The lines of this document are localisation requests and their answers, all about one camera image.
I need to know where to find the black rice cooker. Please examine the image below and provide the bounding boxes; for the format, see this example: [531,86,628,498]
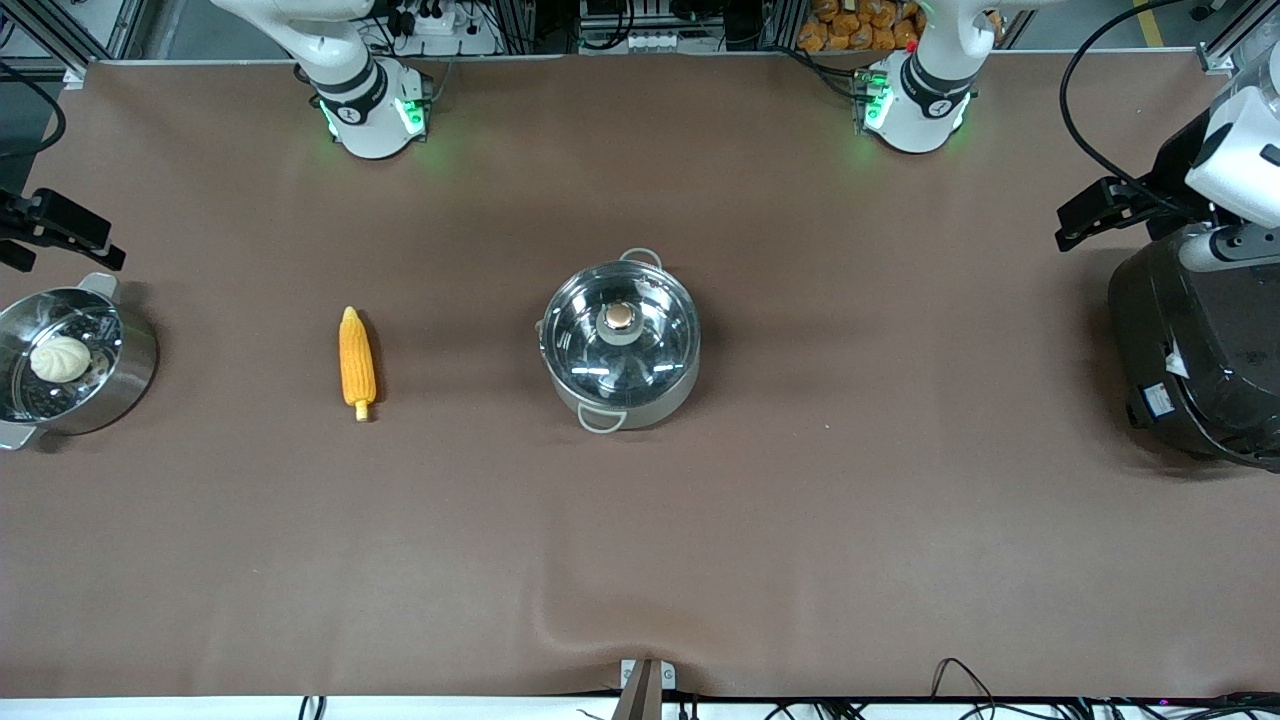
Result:
[1107,225,1280,471]

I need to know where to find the stainless steel two-handled pot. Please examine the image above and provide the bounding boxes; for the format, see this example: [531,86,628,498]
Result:
[538,248,703,434]

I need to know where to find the brown table cloth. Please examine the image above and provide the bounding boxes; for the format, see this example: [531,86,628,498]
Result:
[0,50,1280,701]

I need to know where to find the glass pot lid with knob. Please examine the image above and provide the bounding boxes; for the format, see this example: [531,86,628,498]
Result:
[540,262,701,402]

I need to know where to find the black looped floor cable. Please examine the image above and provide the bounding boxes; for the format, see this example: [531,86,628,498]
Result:
[930,657,1006,706]

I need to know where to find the perforated steel steamer tray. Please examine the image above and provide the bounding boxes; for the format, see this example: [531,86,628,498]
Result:
[0,308,124,423]

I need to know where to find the white steamed bun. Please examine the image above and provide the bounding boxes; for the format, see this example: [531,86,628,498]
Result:
[29,335,93,384]

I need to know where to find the stainless steel steamer pot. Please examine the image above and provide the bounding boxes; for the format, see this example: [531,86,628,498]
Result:
[0,272,159,451]

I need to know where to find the white multi-socket strip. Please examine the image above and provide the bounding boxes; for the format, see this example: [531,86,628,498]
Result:
[578,30,703,55]

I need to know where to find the bag of orange fruit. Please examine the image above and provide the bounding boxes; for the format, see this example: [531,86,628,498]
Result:
[797,0,923,54]

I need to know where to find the metal table clamp bracket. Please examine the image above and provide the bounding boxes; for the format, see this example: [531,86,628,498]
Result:
[612,657,677,720]

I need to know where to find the white power strip with plugs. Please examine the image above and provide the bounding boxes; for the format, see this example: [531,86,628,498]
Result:
[385,0,501,57]

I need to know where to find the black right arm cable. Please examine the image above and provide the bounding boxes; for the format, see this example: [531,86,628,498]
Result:
[0,63,67,163]

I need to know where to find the yellow corn cob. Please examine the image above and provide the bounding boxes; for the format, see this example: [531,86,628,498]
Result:
[338,306,379,423]

